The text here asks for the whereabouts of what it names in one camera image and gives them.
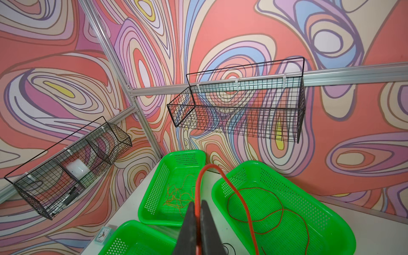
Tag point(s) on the small white clock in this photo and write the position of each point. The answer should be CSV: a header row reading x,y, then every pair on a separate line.
x,y
103,235

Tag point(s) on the green basket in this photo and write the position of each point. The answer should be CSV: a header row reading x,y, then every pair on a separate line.
x,y
270,215
172,188
136,238

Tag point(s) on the white bowl in basket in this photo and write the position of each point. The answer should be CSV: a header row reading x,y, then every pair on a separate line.
x,y
78,169

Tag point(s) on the green basket back left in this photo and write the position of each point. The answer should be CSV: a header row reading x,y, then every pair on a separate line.
x,y
172,188

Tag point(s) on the black wire basket left wall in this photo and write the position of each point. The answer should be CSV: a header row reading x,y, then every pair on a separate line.
x,y
50,187

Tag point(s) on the green basket front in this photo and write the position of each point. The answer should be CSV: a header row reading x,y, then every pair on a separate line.
x,y
136,238

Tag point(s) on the black wire basket wall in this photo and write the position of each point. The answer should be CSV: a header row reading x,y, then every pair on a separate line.
x,y
262,100
50,187

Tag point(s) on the black wire basket back wall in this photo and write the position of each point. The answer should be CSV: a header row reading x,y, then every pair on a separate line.
x,y
262,100

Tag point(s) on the black marker pen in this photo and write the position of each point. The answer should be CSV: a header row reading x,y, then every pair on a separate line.
x,y
65,199

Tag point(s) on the green basket back right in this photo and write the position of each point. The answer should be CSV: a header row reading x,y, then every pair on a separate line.
x,y
270,215

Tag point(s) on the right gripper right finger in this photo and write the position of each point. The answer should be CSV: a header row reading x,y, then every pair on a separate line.
x,y
210,241

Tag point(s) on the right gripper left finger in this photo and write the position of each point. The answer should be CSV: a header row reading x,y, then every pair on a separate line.
x,y
187,241

